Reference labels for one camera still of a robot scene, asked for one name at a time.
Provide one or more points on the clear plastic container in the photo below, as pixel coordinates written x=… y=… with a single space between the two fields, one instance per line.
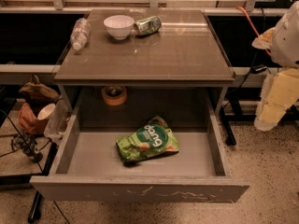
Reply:
x=57 y=123

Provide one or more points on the clear plastic water bottle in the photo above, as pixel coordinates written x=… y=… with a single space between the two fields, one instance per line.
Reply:
x=80 y=34

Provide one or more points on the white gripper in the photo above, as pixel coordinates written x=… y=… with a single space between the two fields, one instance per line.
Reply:
x=287 y=41

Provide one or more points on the black power adapter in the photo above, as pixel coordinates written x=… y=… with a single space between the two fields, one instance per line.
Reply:
x=256 y=69

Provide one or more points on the grey open drawer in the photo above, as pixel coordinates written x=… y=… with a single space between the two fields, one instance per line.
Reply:
x=88 y=166

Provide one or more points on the green rice chip bag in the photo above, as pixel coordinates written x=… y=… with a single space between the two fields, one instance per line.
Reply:
x=153 y=139

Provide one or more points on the grey cabinet with counter top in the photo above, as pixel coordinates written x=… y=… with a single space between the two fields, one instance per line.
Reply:
x=184 y=54

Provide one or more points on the white ceramic bowl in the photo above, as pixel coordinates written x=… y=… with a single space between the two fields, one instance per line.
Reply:
x=119 y=26

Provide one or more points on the white cup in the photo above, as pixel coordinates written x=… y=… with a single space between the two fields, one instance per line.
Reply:
x=46 y=112

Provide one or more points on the orange tape roll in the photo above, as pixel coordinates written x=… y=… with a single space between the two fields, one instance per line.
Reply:
x=114 y=95

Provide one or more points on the green soda can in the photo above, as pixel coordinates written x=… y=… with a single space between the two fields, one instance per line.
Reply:
x=148 y=26

